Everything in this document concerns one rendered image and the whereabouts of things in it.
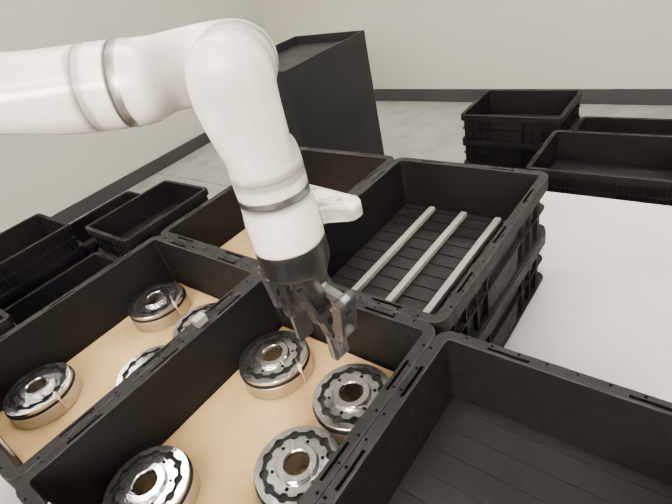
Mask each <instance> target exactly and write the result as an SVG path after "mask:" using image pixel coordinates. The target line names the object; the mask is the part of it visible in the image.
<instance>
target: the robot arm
mask: <svg viewBox="0 0 672 504"><path fill-rule="evenodd" d="M278 67H279V60H278V54H277V50H276V47H275V45H274V43H273V41H272V39H271V38H270V36H269V35H268V34H267V33H266V32H265V31H264V30H263V29H262V28H261V27H259V26H258V25H256V24H254V23H253V22H250V21H248V20H244V19H239V18H226V19H218V20H212V21H206V22H201V23H197V24H192V25H188V26H184V27H180V28H176V29H171V30H167V31H163V32H160V33H156V34H152V35H147V36H140V37H125V38H112V39H105V40H98V41H90V42H83V43H75V44H68V45H61V46H55V47H47V48H39V49H30V50H21V51H12V52H0V135H73V134H87V133H96V132H104V131H111V130H118V129H126V128H133V127H141V126H146V125H150V124H154V123H157V122H160V121H162V120H164V119H166V118H167V117H168V116H170V115H171V114H173V113H175V112H177V111H180V110H183V109H188V108H194V110H195V113H196V115H197V117H198V119H199V121H200V123H201V125H202V127H203V128H204V130H205V132H206V134H207V136H208V137H209V139H210V141H211V142H212V144H213V146H214V148H215V149H216V151H217V153H218V154H219V156H220V157H221V159H222V160H223V161H224V163H225V165H226V168H227V171H228V175H229V178H230V181H231V184H232V186H233V189H234V192H235V194H236V197H237V200H238V203H239V205H240V208H241V211H242V216H243V221H244V225H245V228H246V231H247V234H248V237H249V239H250V242H251V245H252V247H253V250H254V253H255V255H256V258H257V261H258V263H259V267H257V268H256V270H257V272H258V274H259V276H260V278H261V280H262V282H263V284H264V286H265V288H266V290H267V292H268V294H269V296H270V298H271V300H272V302H273V304H274V306H275V307H276V308H278V309H279V308H280V307H282V308H283V311H284V313H285V315H286V316H287V317H289V318H290V320H291V322H292V325H293V328H294V331H295V334H296V336H297V338H298V339H300V340H301V341H303V340H304V339H306V338H307V337H308V336H309V335H310V334H311V333H312V332H313V327H312V324H311V321H310V318H311V320H312V322H313V323H317V324H319V326H320V327H321V329H322V331H323V332H324V334H325V336H326V337H325V338H326V341H327V344H328V347H329V351H330V354H331V357H332V358H333V359H335V360H336V361H338V360H340V359H341V358H342V357H343V356H344V355H345V354H346V353H347V352H348V351H349V345H348V341H347V337H348V336H349V335H350V334H351V333H352V332H354V331H355V330H356V329H357V328H358V323H357V306H356V295H355V293H354V292H353V291H352V290H350V289H348V290H346V291H345V292H344V293H342V292H340V291H339V290H337V289H335V288H334V284H333V282H332V280H331V279H330V277H329V275H328V273H327V267H328V263H329V260H330V249H329V246H328V242H327V238H326V234H325V231H324V227H323V224H325V223H333V222H349V221H354V220H356V219H358V218H359V217H360V216H362V214H363V209H362V205H361V200H360V199H359V198H358V197H357V196H355V195H353V196H352V195H351V194H347V193H342V192H339V191H335V190H331V189H327V188H323V187H319V186H315V185H311V184H309V181H308V178H307V174H306V170H305V167H304V163H303V159H302V155H301V152H300V149H299V147H298V144H297V142H296V140H295V139H294V137H293V136H292V135H291V134H290V133H289V129H288V125H287V122H286V118H285V114H284V110H283V107H282V103H281V99H280V94H279V90H278V85H277V74H278ZM277 289H278V290H279V291H280V296H279V297H278V295H277V293H276V290H277ZM327 301H328V304H327V306H326V307H325V308H324V309H322V310H321V311H320V312H319V313H318V312H317V310H318V309H320V308H321V307H322V306H323V305H324V304H325V303H326V302H327ZM331 315H332V317H333V324H332V325H331V326H330V325H329V324H328V322H327V320H328V318H329V317H330V316H331ZM309 317H310V318H309Z"/></svg>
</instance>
